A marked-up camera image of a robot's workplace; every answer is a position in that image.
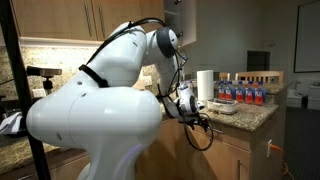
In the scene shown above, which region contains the blue cap red label bottle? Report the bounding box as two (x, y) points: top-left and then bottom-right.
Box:
(225, 80), (236, 102)
(217, 80), (227, 100)
(244, 80), (255, 105)
(234, 80), (246, 104)
(254, 80), (268, 107)

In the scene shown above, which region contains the black camera on tripod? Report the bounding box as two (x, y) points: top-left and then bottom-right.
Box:
(26, 65), (64, 92)

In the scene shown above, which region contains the white rectangular dish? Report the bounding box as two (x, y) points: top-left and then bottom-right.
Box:
(206, 98), (240, 116)

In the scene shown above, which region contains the white wall board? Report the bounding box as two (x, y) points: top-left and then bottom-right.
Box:
(293, 0), (320, 74)

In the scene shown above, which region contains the white outlet on cabinet side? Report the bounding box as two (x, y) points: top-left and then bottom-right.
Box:
(266, 138), (273, 159)

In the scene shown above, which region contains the steel bar drawer handle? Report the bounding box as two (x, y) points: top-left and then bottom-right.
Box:
(209, 127), (225, 135)

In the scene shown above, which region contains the white crumpled cloth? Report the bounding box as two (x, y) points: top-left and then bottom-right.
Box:
(0, 111), (23, 135)

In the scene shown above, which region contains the orange power cord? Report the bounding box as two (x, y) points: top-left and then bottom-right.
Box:
(269, 143), (294, 180)

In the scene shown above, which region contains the wooden base cabinet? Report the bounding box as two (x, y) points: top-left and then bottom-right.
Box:
(133, 114), (285, 180)

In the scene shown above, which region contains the dark window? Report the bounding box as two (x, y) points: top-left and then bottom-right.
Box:
(246, 50), (271, 72)

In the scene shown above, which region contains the wooden upper cabinet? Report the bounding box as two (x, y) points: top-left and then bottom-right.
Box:
(10, 0), (166, 43)

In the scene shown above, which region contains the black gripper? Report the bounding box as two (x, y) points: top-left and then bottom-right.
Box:
(188, 112), (212, 133)

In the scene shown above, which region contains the narrow wooden chair back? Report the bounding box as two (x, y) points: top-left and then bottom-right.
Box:
(218, 71), (232, 82)

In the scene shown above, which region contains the white backsplash outlet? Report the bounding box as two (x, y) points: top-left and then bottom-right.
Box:
(31, 87), (47, 99)

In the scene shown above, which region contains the steel cabinet door handle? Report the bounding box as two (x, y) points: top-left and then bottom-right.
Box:
(236, 158), (242, 180)

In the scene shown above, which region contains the open cabinet door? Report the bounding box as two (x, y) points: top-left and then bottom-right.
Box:
(163, 0), (198, 48)

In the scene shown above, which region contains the black camera tripod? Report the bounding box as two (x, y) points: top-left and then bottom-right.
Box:
(0, 0), (52, 180)

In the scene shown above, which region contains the white paper towel roll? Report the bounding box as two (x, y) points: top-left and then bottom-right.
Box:
(196, 69), (215, 103)

